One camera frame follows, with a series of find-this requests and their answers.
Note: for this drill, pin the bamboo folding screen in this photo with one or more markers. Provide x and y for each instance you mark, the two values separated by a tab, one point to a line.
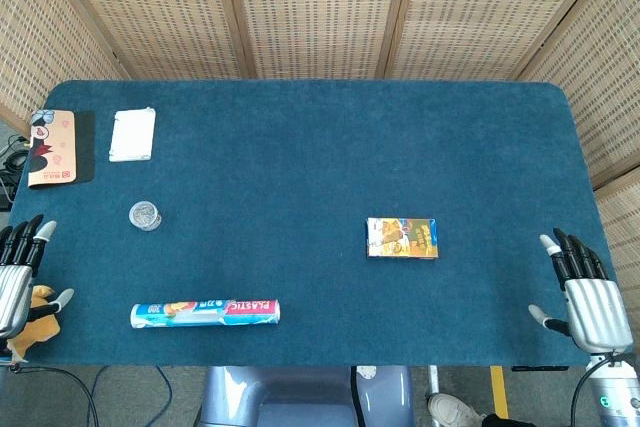
320	7

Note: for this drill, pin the white shoe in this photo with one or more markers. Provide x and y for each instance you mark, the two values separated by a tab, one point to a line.
452	409

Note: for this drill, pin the yellow plush toy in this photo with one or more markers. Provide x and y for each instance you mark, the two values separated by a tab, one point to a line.
37	332

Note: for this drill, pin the colourful printed snack box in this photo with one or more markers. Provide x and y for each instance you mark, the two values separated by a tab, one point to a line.
401	238

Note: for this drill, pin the black trouser leg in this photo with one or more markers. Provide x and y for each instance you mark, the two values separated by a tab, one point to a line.
507	421

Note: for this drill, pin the blue carpet table mat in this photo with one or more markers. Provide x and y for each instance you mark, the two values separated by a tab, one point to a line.
320	172

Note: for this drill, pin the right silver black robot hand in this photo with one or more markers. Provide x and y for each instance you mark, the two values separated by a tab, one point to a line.
597	312

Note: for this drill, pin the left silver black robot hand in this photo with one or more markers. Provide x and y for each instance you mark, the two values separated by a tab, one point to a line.
12	292

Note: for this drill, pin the plastic wrap roll package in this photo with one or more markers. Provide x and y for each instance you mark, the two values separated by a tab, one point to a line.
205	313

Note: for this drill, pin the blue-grey robot torso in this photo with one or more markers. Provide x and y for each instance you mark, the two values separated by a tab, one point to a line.
300	397

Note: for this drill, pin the white rectangular box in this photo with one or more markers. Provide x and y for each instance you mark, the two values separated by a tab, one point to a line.
132	136

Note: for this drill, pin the small clear round container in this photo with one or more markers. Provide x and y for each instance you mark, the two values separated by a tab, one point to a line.
144	216

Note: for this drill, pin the metal table leg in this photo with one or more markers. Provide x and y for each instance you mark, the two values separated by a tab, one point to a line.
434	379

